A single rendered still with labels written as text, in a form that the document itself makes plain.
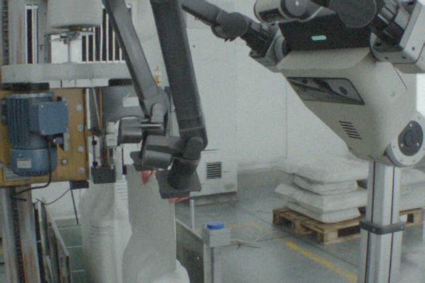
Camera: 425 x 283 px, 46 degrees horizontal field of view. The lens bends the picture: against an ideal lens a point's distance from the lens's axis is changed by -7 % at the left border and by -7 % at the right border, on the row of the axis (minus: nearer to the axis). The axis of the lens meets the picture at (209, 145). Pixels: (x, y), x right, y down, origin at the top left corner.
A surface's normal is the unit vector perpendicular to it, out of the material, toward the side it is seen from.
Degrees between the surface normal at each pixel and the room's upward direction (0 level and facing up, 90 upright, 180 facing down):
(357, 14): 118
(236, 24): 92
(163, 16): 123
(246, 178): 90
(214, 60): 90
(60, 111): 90
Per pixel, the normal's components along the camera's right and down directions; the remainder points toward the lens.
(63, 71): 0.87, 0.05
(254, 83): 0.38, 0.11
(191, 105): 0.10, 0.46
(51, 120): 0.74, 0.07
